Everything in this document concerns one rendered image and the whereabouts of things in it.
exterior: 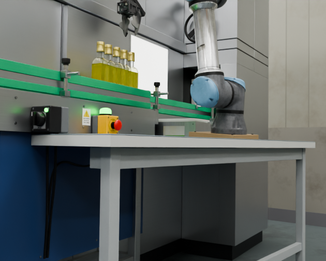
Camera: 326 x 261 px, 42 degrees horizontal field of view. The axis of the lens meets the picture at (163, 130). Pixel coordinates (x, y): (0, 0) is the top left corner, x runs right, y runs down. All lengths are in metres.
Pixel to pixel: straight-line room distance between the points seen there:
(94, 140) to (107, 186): 0.13
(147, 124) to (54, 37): 0.54
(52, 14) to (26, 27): 0.17
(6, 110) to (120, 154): 0.35
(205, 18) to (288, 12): 2.73
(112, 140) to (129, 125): 0.65
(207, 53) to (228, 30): 1.11
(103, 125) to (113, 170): 0.38
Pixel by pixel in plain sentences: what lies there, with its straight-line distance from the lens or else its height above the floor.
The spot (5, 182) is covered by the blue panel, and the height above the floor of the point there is 0.61.
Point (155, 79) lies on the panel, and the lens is 2.48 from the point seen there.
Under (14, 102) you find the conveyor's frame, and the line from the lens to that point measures 1.31.
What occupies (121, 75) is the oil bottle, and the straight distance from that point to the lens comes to 1.94.
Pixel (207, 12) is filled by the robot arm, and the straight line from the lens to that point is 1.73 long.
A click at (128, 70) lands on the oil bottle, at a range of 1.98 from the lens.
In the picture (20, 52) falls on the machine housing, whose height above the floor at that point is 1.07.
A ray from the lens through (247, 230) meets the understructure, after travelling 2.94.
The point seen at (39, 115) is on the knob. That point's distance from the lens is 1.29.
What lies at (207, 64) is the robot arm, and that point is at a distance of 1.67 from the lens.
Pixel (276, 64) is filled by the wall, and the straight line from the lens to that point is 4.33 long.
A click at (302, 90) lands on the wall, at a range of 4.19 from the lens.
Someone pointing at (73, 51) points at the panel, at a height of 1.13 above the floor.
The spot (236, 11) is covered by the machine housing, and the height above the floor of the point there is 1.56.
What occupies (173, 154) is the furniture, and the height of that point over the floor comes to 0.69.
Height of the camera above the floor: 0.73
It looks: 2 degrees up
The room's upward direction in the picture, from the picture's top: 1 degrees clockwise
